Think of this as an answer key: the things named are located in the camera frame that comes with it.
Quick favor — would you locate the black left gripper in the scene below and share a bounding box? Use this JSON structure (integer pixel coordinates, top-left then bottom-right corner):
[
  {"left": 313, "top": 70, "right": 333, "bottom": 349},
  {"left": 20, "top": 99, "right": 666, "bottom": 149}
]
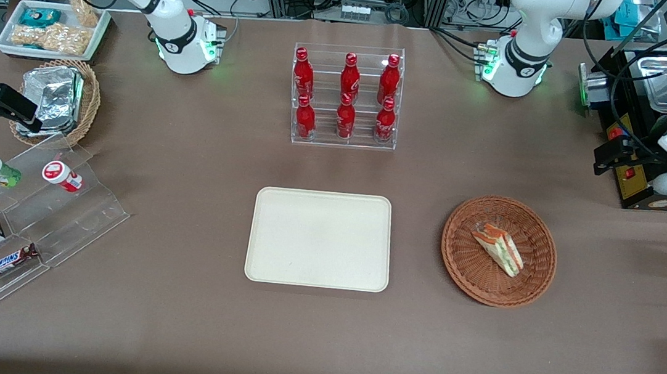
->
[{"left": 592, "top": 133, "right": 665, "bottom": 182}]

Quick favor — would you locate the triangular sandwich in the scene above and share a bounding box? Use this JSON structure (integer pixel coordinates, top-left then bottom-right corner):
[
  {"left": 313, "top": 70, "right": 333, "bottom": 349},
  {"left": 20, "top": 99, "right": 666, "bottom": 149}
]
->
[{"left": 466, "top": 220, "right": 529, "bottom": 279}]

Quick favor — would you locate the light wicker basket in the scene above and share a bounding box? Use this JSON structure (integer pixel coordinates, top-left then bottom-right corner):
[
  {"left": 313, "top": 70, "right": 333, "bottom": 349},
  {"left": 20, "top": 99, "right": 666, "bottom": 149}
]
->
[{"left": 6, "top": 54, "right": 105, "bottom": 154}]

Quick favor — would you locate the white snack tray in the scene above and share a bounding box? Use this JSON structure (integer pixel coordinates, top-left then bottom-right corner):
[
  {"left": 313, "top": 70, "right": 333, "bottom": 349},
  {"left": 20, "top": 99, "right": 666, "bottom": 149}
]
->
[{"left": 0, "top": 0, "right": 113, "bottom": 67}]

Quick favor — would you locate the round brown wicker basket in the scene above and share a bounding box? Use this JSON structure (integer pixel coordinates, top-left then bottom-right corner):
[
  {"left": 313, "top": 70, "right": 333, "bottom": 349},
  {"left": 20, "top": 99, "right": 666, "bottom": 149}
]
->
[{"left": 435, "top": 190, "right": 563, "bottom": 314}]

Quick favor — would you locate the cream rectangular serving tray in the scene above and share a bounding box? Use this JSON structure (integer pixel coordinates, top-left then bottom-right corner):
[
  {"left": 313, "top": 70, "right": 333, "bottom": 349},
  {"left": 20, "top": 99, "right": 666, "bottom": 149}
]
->
[{"left": 243, "top": 183, "right": 399, "bottom": 296}]

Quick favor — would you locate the aluminium foil container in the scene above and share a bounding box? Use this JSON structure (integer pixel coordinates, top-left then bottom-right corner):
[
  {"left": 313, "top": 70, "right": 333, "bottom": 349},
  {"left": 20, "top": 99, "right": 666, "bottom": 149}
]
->
[{"left": 15, "top": 62, "right": 87, "bottom": 143}]

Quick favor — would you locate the black food warmer machine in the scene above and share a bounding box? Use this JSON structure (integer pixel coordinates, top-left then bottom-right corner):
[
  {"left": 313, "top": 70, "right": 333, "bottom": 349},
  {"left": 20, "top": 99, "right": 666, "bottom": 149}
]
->
[{"left": 564, "top": 0, "right": 667, "bottom": 214}]

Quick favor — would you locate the silver cylinder knob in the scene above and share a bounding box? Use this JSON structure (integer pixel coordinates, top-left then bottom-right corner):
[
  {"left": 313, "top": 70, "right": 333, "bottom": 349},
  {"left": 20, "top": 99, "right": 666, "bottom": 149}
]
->
[{"left": 575, "top": 62, "right": 617, "bottom": 112}]

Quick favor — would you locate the red yogurt drink bottle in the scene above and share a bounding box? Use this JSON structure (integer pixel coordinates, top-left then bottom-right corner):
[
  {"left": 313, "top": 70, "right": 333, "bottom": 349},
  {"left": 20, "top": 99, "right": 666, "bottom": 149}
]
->
[{"left": 39, "top": 159, "right": 86, "bottom": 194}]

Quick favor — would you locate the clear bag of crackers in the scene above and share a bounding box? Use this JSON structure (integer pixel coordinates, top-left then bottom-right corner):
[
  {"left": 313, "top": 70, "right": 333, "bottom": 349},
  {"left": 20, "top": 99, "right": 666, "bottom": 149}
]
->
[{"left": 9, "top": 18, "right": 92, "bottom": 57}]

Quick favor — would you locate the teal snack packet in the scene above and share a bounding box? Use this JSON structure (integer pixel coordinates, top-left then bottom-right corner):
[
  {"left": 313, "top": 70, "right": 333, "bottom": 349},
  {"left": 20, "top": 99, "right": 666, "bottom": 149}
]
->
[{"left": 18, "top": 5, "right": 63, "bottom": 31}]

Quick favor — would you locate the clear acrylic stepped stand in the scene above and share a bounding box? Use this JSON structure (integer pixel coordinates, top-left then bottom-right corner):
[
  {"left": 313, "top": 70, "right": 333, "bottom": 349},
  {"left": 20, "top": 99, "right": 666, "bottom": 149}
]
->
[{"left": 0, "top": 127, "right": 138, "bottom": 360}]

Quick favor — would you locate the clear bag of peanuts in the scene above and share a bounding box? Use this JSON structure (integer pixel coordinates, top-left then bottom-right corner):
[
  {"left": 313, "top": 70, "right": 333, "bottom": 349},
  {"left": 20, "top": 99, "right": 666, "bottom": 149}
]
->
[{"left": 63, "top": 0, "right": 104, "bottom": 29}]

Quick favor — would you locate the teal plastic bag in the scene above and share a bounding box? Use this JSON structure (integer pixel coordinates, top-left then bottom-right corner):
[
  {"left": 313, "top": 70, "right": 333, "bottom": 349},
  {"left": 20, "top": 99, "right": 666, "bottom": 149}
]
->
[{"left": 612, "top": 0, "right": 659, "bottom": 31}]

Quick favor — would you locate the Snickers chocolate bar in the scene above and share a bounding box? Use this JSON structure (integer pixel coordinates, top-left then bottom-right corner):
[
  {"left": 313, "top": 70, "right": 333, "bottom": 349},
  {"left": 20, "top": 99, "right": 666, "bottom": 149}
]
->
[{"left": 0, "top": 239, "right": 43, "bottom": 290}]

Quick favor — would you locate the red cola bottle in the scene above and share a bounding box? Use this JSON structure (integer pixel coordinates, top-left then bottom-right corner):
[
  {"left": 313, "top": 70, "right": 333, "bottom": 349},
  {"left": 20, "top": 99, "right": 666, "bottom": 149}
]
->
[
  {"left": 376, "top": 53, "right": 403, "bottom": 107},
  {"left": 293, "top": 95, "right": 319, "bottom": 142},
  {"left": 333, "top": 93, "right": 359, "bottom": 141},
  {"left": 290, "top": 47, "right": 319, "bottom": 100},
  {"left": 338, "top": 52, "right": 364, "bottom": 105},
  {"left": 373, "top": 96, "right": 399, "bottom": 145}
]

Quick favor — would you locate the clear acrylic bottle rack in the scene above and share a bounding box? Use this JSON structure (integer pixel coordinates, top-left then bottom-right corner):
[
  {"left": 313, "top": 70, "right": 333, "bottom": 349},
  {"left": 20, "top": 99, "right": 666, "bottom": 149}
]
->
[{"left": 284, "top": 38, "right": 408, "bottom": 155}]

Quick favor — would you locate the white power strip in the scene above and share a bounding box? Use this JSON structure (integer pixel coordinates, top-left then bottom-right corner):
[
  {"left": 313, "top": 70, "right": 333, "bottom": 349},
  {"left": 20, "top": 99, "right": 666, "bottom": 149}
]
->
[{"left": 338, "top": 2, "right": 372, "bottom": 22}]

